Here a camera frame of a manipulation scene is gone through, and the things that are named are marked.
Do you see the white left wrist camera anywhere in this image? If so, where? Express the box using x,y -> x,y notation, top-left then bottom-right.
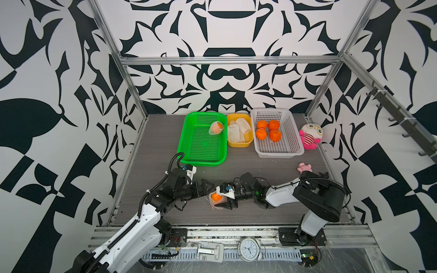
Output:
183,164 -> 197,181

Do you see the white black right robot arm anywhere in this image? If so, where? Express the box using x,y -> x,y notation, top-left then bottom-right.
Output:
210,171 -> 351,246

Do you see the white perforated plastic basket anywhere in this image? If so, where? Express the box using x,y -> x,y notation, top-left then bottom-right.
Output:
250,108 -> 305,159

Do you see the small pink pig toy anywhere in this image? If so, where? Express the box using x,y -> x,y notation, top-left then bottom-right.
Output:
297,162 -> 313,174

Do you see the yellow plastic tub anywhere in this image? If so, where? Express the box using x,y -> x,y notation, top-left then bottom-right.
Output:
227,113 -> 254,148

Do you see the small circuit board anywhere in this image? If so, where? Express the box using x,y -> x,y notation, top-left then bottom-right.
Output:
299,250 -> 320,268

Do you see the orange being unwrapped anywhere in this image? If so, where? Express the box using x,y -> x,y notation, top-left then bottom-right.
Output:
257,120 -> 268,130

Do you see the pink white plush doll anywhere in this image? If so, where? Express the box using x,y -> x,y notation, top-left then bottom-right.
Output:
299,124 -> 324,150

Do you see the white foam net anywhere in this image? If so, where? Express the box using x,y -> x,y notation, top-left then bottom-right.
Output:
228,124 -> 241,143
236,118 -> 252,134

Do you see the white analog clock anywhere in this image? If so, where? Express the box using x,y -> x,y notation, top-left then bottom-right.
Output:
237,238 -> 262,262

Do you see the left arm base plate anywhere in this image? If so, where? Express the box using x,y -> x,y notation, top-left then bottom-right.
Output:
158,228 -> 188,248

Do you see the green plastic basket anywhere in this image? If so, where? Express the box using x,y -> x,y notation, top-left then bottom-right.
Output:
178,112 -> 228,167

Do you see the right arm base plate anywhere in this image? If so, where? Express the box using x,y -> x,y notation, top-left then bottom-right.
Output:
278,227 -> 326,247

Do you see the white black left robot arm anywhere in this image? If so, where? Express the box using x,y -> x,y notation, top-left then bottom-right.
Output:
69,152 -> 216,273

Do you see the white rectangular device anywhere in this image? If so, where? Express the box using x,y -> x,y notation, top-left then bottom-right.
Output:
196,242 -> 224,263

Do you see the netted orange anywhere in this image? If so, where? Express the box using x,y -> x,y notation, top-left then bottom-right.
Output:
267,120 -> 281,131
256,128 -> 267,141
207,192 -> 227,209
269,130 -> 282,142
208,121 -> 224,135

